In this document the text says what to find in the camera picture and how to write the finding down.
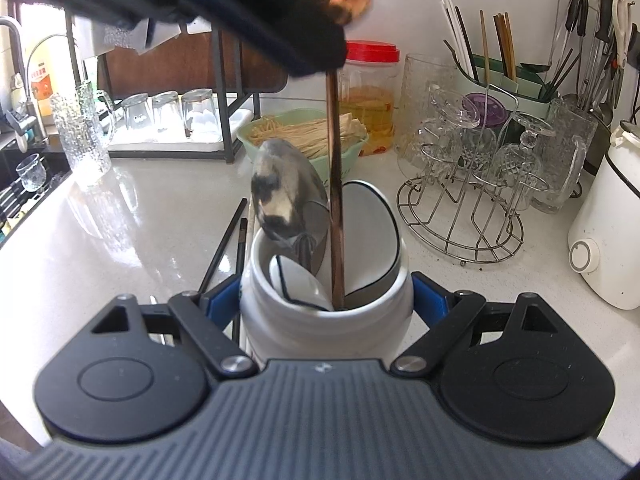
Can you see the small glass in sink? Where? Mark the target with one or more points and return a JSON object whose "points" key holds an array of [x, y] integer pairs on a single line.
{"points": [[32, 173]]}

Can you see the wooden cutting board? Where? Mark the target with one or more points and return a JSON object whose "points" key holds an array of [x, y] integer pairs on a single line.
{"points": [[185, 63]]}

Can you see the green plastic basket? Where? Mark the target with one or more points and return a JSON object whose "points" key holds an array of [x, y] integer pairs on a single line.
{"points": [[320, 164]]}

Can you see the upturned glass tumbler right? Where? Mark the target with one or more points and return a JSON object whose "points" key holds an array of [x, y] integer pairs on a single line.
{"points": [[199, 112]]}

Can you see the black chopstick plain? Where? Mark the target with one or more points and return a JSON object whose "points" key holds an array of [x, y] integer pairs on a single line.
{"points": [[222, 245]]}

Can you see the textured glass pitcher right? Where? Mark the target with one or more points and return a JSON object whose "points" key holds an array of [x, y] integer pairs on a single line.
{"points": [[563, 154]]}

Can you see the white rack drip tray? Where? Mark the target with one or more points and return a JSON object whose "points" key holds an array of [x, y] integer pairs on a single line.
{"points": [[167, 141]]}

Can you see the red lid plastic jar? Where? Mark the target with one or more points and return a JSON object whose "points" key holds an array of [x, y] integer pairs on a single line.
{"points": [[367, 84]]}

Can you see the white ceramic mug jar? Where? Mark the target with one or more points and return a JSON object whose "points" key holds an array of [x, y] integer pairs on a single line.
{"points": [[279, 329]]}

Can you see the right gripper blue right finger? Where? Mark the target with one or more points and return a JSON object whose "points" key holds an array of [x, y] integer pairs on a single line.
{"points": [[448, 316]]}

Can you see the purple lid glass cup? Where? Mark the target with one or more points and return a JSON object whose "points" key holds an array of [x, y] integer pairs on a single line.
{"points": [[486, 109]]}

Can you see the white ceramic soup spoon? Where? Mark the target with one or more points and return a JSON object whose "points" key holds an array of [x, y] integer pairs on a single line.
{"points": [[372, 243]]}

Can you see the green utensil holder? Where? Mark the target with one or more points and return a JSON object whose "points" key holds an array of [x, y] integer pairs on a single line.
{"points": [[526, 88]]}

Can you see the upturned glass tumbler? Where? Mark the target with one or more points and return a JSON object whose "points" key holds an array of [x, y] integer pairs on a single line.
{"points": [[137, 112], [167, 111], [199, 112]]}

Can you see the textured glass jug behind rack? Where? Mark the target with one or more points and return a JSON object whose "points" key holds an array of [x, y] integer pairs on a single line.
{"points": [[422, 74]]}

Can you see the wire cup rack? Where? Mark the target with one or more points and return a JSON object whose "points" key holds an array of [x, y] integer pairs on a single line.
{"points": [[467, 203]]}

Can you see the bundle of dry noodles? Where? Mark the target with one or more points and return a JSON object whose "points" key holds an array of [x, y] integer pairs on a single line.
{"points": [[311, 138]]}

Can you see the black dish rack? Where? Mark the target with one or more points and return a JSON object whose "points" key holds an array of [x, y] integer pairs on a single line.
{"points": [[234, 109]]}

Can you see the black chopstick brown band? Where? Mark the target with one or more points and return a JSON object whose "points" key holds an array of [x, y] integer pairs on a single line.
{"points": [[239, 268]]}

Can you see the large steel spoon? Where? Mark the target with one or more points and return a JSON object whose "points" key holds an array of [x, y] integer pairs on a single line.
{"points": [[290, 202]]}

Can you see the upturned glass tumbler left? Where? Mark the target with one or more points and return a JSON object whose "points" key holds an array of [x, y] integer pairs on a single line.
{"points": [[137, 112]]}

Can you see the orange detergent bottle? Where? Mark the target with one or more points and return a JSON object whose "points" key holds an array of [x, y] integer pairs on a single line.
{"points": [[46, 68]]}

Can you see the copper small spoon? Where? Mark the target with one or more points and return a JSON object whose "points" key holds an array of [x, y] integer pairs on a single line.
{"points": [[342, 12]]}

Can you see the textured glass pitcher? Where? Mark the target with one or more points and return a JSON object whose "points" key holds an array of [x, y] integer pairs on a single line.
{"points": [[563, 154], [85, 120]]}

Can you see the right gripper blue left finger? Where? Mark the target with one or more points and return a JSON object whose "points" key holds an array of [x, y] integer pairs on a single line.
{"points": [[201, 322]]}

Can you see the upturned glass tumbler middle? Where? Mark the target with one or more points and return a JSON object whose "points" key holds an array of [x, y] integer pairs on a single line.
{"points": [[167, 111]]}

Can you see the white electric cooking pot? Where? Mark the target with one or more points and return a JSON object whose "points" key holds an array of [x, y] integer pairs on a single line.
{"points": [[604, 239]]}

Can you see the chrome kitchen faucet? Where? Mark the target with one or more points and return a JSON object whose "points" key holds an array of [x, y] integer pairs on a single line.
{"points": [[31, 118]]}

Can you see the textured glass pitcher left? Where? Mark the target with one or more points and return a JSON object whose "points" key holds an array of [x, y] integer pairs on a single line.
{"points": [[85, 120]]}

